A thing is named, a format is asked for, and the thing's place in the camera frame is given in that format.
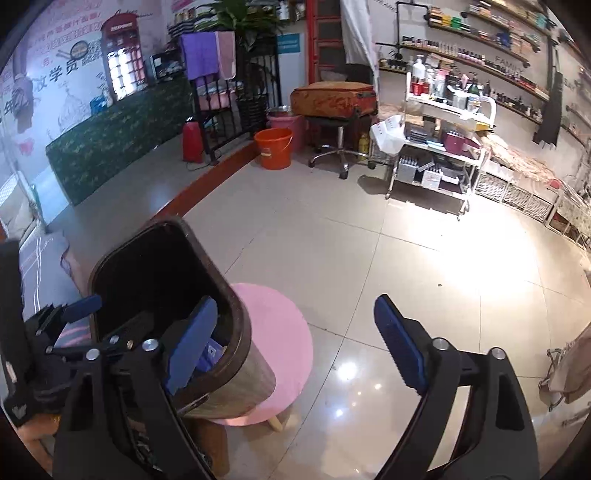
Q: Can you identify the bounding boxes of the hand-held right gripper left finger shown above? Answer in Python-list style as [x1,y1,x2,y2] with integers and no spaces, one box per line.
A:
[53,296,219,480]

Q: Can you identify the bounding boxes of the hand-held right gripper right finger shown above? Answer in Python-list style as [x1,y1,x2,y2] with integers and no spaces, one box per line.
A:
[374,294,541,480]

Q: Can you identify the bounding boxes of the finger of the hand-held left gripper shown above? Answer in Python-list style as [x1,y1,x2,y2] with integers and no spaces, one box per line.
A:
[44,311,158,358]
[25,295,103,344]

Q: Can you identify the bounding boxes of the brown trash bin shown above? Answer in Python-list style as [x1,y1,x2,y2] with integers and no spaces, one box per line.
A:
[89,217,278,418]

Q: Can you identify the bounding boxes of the blue striped tablecloth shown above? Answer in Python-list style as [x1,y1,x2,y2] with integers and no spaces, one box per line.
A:
[14,231,93,347]

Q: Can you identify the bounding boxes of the pink round stool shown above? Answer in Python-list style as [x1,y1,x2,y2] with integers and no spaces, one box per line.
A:
[203,282,315,432]

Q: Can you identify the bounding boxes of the brown wooden stool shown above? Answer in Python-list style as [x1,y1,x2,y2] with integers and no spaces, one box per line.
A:
[185,415,230,480]

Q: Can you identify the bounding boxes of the beige bag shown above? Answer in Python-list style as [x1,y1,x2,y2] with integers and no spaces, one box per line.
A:
[538,323,591,411]

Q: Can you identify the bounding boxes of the green patterned counter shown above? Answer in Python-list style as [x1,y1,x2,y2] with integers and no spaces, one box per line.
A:
[45,76,195,206]

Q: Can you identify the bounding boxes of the row of wicker baskets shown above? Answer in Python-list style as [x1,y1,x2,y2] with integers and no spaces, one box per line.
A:
[475,171,555,224]

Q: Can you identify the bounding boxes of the white utility cart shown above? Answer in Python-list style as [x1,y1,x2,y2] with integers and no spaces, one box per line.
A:
[385,69,497,221]

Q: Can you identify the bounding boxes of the red plastic container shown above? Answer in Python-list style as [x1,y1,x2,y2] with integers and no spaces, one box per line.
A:
[181,117,205,164]

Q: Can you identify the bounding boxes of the white plastic bag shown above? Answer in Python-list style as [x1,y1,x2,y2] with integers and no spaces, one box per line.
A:
[370,115,407,155]

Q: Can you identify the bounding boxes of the orange plastic bucket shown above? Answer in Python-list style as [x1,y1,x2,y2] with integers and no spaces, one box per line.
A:
[254,128,294,170]

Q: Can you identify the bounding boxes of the black rolling stool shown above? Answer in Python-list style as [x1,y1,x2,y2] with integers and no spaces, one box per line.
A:
[305,115,370,180]

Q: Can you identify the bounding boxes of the patterned bench cloth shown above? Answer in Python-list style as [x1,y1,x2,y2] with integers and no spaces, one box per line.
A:
[475,131,559,185]

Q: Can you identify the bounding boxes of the pink plastic bucket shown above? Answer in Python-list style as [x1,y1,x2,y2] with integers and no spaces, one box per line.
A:
[267,114,306,151]

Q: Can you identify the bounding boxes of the red phone booth decoration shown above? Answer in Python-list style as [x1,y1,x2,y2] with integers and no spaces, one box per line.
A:
[100,14,151,101]

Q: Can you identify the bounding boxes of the orange patterned suitcase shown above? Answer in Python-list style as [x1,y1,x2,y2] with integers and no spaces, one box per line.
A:
[290,82,378,117]

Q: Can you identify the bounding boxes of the black iron rack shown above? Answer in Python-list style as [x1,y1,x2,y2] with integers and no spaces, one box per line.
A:
[191,46,282,164]

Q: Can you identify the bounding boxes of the purple towel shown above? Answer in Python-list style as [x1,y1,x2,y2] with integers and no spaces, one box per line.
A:
[180,32,220,80]

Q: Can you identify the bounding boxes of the black hanging apron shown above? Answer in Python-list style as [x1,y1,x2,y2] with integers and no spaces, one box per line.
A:
[532,69,565,146]

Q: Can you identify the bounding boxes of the pink towel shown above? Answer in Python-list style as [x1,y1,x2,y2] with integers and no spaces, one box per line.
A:
[216,30,237,80]

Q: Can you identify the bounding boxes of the white curtain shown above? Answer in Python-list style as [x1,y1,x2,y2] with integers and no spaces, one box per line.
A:
[339,0,380,84]

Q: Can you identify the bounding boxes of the green potted plant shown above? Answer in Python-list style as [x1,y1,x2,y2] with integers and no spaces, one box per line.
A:
[196,0,278,49]

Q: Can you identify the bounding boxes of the wall poster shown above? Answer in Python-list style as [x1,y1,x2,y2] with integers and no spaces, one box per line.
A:
[0,0,195,153]

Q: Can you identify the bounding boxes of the wooden wall shelf with bottles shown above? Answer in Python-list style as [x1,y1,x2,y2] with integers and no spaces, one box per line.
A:
[376,39,550,103]
[427,0,555,49]

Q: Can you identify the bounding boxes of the wall rack with books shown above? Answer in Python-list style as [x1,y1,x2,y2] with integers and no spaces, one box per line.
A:
[168,4,204,35]

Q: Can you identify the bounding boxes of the red door frame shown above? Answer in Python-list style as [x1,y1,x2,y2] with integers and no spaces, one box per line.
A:
[305,0,352,86]

